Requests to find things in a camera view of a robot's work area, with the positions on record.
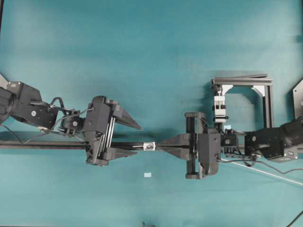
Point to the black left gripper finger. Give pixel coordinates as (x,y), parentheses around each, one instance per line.
(115,153)
(122,117)

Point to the white clamp on frame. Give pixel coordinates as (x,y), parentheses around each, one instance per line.
(220,109)

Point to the metal fitting with red label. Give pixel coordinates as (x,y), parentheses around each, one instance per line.
(149,146)

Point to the black foam right gripper finger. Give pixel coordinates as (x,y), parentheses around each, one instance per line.
(182,153)
(180,140)

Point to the black aluminium extrusion rail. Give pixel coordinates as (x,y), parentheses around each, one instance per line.
(12,144)

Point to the blue tape marker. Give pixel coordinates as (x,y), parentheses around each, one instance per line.
(227,127)

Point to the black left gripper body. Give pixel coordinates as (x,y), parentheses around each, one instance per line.
(98,130)

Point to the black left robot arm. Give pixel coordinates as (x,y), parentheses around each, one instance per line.
(24,103)

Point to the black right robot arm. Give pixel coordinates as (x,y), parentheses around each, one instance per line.
(278,144)

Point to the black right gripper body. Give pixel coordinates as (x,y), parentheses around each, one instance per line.
(204,147)

